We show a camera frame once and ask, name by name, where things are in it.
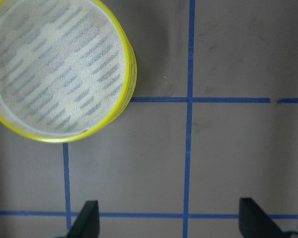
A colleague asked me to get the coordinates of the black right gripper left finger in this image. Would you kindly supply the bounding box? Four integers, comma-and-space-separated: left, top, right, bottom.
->
67, 200, 100, 238

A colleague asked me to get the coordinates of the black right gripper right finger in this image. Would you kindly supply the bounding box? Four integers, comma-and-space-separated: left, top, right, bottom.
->
239, 198, 287, 238

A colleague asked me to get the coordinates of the yellow steamer top layer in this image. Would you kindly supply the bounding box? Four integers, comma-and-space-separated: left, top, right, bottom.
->
0, 0, 137, 143

